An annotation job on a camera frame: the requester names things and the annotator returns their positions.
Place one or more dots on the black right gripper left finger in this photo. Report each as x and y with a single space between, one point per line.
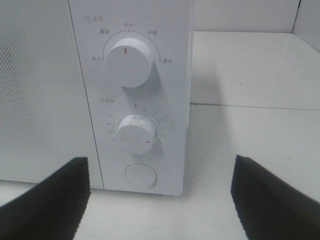
51 210

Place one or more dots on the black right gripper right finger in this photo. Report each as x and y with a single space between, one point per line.
268 208

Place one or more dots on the white microwave door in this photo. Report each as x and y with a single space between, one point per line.
44 115

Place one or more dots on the round white door button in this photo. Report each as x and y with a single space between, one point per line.
141 175

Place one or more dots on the white timer knob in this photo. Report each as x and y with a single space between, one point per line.
136 134

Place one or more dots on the upper white power knob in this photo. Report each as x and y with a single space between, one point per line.
129 62

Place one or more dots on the white microwave oven body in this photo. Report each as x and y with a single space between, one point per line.
166 27

